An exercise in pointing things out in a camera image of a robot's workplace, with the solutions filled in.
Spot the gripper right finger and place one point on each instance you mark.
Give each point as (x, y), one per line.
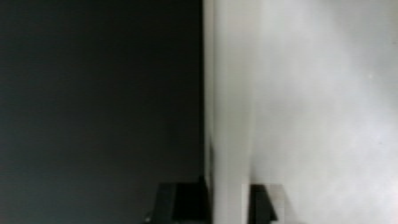
(266, 206)

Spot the white desk top tray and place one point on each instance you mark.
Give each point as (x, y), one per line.
(300, 97)

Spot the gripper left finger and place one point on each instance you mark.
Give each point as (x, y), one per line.
(181, 205)

